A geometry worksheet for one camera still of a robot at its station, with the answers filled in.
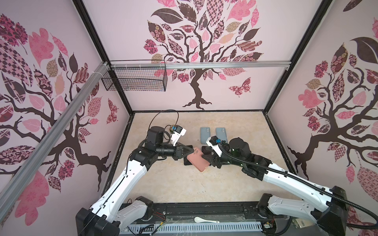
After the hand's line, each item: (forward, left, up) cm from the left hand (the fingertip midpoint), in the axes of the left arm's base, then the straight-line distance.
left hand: (191, 154), depth 67 cm
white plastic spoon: (-23, -3, -24) cm, 33 cm away
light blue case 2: (+31, -22, -25) cm, 46 cm away
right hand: (+3, -6, -1) cm, 7 cm away
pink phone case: (-1, -3, -3) cm, 4 cm away
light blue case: (+30, -10, -26) cm, 41 cm away
